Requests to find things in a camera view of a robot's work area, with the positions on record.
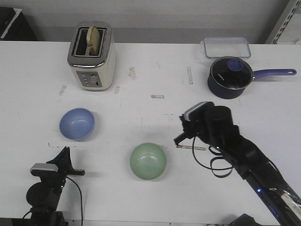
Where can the green bowl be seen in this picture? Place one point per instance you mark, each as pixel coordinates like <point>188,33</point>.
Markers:
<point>148,161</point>

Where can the toast slice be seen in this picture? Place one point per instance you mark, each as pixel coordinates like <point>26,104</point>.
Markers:
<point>93,40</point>

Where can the glass pot lid blue knob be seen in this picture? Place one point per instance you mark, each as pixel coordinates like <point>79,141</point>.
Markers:
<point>231,72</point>

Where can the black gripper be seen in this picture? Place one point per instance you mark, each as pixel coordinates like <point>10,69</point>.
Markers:
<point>58,180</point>
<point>190,128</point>

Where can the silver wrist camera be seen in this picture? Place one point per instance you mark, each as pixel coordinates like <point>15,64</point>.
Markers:
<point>43,169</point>
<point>195,112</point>

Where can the dark blue saucepan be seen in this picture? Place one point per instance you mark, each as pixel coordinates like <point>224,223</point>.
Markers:
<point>225,93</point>

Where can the black box at back left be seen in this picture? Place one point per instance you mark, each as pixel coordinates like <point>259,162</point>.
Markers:
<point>14,26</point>

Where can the blue bowl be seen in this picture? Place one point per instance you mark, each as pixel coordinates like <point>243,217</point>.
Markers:
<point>77,124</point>

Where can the white two-slot toaster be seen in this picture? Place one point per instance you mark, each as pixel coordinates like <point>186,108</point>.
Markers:
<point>94,73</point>

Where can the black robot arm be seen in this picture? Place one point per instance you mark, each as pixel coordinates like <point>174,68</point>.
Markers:
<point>44,196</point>
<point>213,125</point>

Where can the white metal shelf upright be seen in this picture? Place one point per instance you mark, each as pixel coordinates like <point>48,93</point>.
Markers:
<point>287,29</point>

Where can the clear plastic food container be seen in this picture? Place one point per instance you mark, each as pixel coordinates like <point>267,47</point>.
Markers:
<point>216,47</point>

